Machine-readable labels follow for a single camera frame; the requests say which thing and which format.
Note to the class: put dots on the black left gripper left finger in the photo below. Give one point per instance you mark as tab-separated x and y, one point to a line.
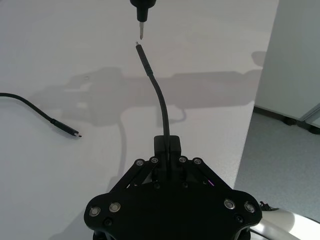
160	150

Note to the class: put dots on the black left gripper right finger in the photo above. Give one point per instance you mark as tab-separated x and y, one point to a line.
175	150

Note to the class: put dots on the black connector with silver tip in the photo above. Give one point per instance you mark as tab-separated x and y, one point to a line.
143	10

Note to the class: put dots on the grey framed glass panel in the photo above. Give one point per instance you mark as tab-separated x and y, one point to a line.
312	117

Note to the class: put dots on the white partition panel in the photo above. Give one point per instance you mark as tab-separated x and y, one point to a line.
290	55

